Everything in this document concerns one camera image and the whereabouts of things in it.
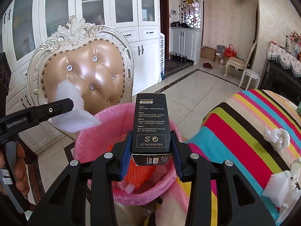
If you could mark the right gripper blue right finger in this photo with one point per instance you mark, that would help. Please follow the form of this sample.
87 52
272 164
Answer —
177 154

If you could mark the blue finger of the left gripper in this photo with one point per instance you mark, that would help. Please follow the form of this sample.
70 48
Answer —
25 119

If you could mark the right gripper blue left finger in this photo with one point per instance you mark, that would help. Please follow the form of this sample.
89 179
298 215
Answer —
125 155

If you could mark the orange white foam net roll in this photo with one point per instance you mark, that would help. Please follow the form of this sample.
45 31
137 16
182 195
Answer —
136 181

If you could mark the black small product box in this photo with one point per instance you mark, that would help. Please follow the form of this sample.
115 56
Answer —
151 130

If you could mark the pink lined trash bin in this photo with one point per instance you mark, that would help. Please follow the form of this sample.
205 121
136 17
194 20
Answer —
116 121

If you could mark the white foam wedge piece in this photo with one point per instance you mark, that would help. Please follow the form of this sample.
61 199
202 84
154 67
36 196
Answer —
78 118

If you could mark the white plastic bag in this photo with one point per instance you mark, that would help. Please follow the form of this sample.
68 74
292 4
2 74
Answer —
278 138

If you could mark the white foam block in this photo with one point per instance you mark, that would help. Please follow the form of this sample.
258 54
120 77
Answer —
277 188

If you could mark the white paper carton box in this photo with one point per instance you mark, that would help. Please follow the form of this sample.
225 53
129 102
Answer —
158 174

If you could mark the person's left hand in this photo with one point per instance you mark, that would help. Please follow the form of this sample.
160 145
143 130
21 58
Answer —
20 171

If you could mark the striped colourful tablecloth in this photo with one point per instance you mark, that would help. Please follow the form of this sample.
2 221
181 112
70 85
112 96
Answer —
234 130

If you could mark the blue white tall box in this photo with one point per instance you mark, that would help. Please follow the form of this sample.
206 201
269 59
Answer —
162 54

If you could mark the ornate tan leather chair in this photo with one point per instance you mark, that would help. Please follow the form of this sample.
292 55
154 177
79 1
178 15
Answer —
97 59

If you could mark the cardboard box on floor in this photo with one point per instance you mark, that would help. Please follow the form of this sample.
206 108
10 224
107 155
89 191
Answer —
208 53

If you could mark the cream dining chair far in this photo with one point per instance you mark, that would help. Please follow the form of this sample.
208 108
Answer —
239 63

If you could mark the white round stool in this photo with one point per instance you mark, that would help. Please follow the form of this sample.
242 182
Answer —
252 75

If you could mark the white glass door cabinet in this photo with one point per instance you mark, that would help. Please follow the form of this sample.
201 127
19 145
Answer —
26 24

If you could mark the white low shoe cabinet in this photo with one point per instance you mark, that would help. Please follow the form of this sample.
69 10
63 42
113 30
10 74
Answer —
186 42

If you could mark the red handbag on floor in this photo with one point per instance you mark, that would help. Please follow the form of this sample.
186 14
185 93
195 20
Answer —
230 51

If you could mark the green snack bag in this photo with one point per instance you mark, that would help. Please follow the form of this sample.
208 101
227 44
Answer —
298 110

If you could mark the black piano with lace cover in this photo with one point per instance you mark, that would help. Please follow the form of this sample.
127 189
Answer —
281 73

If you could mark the pink flower vase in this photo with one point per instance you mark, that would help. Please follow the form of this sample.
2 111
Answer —
294 39

